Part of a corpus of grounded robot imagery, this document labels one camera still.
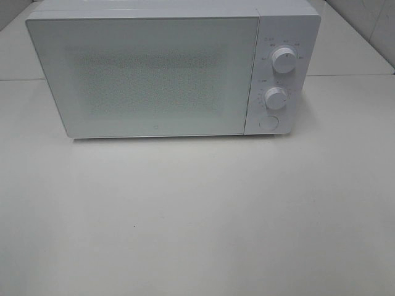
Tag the white microwave oven body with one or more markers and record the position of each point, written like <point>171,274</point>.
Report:
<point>293,23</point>

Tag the white microwave knob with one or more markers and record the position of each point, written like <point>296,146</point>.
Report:
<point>275,98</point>
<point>283,59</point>

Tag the white microwave door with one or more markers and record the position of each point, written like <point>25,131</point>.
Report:
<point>118,78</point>

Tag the round microwave door button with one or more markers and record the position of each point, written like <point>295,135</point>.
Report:
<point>268,123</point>

